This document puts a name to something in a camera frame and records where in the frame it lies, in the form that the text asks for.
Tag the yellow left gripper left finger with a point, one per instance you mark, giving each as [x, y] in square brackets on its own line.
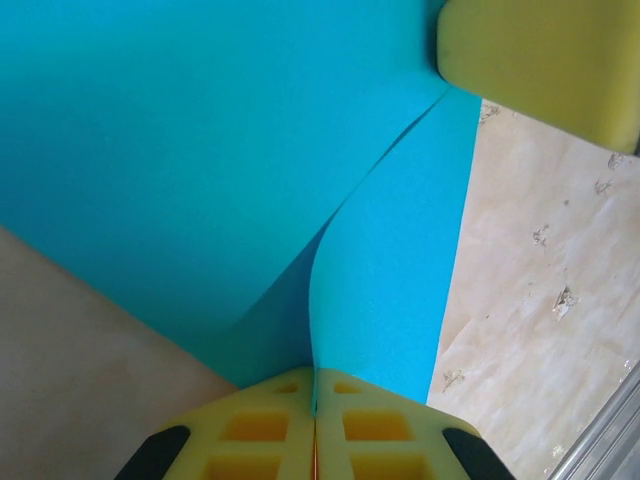
[300, 430]

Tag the aluminium table edge rail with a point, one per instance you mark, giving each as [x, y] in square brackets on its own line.
[615, 440]

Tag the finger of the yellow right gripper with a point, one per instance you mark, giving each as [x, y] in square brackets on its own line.
[540, 60]

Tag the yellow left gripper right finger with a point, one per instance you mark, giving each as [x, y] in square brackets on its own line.
[332, 430]

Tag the blue square paper sheet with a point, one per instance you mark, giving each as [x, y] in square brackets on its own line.
[200, 150]

